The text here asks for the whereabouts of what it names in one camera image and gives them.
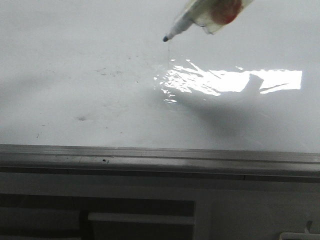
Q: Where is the grey metal base frame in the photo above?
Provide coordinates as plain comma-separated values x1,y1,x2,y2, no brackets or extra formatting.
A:
0,172,320,240

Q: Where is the white black whiteboard marker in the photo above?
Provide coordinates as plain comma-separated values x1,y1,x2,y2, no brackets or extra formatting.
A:
162,0,252,42

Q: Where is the white whiteboard with aluminium frame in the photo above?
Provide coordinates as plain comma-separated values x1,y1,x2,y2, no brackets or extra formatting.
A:
0,0,320,178

